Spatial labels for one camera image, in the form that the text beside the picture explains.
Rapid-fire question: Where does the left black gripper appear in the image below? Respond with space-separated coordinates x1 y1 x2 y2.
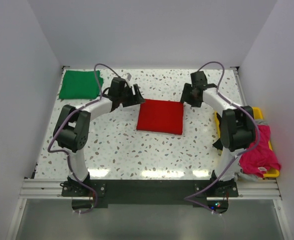
118 84 145 108

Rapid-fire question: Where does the red t shirt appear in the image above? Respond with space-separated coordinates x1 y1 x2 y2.
136 99 184 135

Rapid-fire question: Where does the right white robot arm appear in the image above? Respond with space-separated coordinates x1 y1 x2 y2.
180 71 256 197

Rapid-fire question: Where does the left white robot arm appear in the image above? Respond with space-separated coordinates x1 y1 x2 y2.
47 73 145 196

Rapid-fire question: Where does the black t shirt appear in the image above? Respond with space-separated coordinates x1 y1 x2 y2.
213 112 223 151

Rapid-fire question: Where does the folded green t shirt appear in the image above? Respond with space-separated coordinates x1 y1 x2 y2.
58 70 100 100

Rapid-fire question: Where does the pink t shirt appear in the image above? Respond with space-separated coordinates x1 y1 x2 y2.
239 125 282 178

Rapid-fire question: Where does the yellow plastic bin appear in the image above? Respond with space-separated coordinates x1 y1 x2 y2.
214 106 280 179

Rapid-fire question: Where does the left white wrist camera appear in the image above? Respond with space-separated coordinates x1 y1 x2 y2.
122 73 132 81

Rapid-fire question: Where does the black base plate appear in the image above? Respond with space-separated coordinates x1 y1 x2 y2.
60 179 239 214

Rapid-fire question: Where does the aluminium table frame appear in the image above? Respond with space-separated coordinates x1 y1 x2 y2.
5 65 294 240

